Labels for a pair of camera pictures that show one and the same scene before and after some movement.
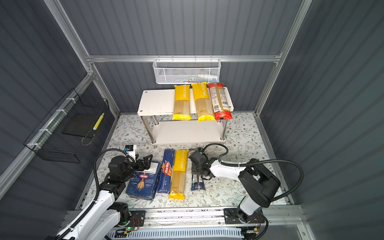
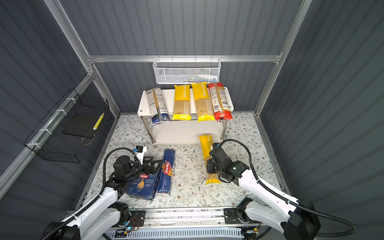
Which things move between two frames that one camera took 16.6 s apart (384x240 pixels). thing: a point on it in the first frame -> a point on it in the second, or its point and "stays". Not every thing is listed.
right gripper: [193, 170] -> [209, 166]
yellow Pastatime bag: [203, 106] stays
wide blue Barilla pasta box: [142, 185] stays
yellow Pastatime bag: [180, 166] -> [206, 143]
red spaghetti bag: [221, 109] stays
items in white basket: [201, 78] stays
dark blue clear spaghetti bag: [194, 182] -> [159, 112]
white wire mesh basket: [184, 71] stays
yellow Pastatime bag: [182, 110] stays
